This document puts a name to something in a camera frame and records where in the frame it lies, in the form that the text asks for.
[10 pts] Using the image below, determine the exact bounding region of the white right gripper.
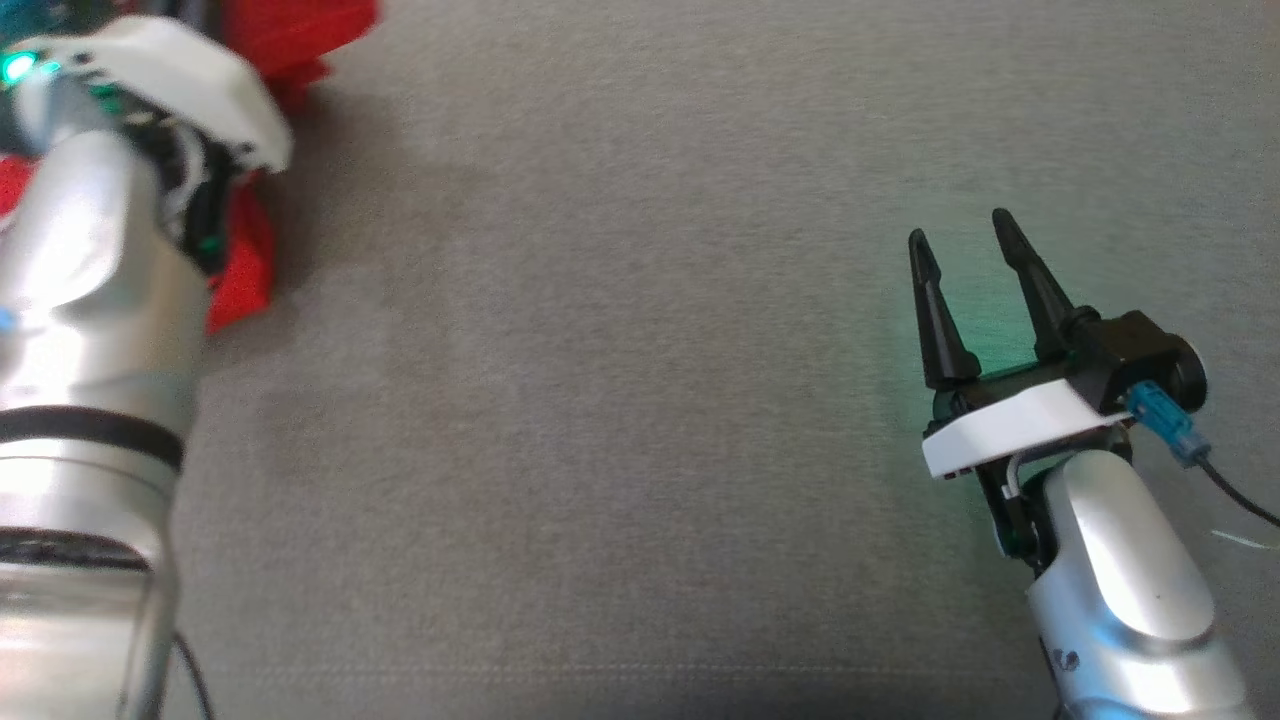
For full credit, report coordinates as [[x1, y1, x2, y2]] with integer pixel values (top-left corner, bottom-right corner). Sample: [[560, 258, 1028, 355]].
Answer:
[[908, 208, 1136, 571]]

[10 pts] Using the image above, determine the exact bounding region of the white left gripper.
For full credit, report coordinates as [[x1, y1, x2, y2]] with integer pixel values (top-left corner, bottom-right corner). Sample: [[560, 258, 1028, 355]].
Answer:
[[0, 15, 294, 276]]

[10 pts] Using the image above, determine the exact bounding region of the long red white garment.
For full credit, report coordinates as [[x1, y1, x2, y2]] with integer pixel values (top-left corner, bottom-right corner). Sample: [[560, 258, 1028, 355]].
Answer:
[[0, 0, 381, 336]]

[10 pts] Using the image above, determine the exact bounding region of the grey sofa seat cushion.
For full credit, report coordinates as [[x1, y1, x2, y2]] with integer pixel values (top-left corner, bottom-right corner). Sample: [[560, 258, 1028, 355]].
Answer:
[[0, 0, 1280, 720]]

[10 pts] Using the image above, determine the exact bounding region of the right black cable blue plug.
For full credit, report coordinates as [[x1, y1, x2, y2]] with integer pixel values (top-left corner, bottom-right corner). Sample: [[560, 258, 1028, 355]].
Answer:
[[1125, 380, 1280, 528]]

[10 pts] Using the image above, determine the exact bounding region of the black cable blue plug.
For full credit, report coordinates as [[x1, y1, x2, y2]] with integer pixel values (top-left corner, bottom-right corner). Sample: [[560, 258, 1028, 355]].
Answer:
[[172, 632, 217, 720], [1125, 380, 1280, 528]]

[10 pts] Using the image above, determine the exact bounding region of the left black cable blue plug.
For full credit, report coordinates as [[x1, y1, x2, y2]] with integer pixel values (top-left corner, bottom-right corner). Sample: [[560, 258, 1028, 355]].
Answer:
[[172, 632, 217, 720]]

